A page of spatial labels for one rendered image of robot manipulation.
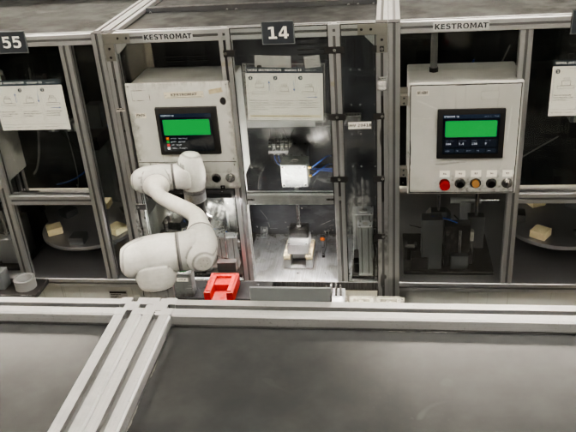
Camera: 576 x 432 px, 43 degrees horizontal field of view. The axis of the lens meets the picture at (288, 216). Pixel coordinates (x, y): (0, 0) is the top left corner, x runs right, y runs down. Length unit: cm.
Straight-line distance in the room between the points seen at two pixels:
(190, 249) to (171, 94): 77
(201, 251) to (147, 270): 19
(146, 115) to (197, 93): 24
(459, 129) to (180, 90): 109
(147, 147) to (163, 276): 78
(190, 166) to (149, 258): 60
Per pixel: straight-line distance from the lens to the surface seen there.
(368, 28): 277
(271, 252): 347
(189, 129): 296
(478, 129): 287
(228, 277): 323
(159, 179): 288
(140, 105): 300
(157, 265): 242
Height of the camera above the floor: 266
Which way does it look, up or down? 27 degrees down
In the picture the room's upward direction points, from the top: 4 degrees counter-clockwise
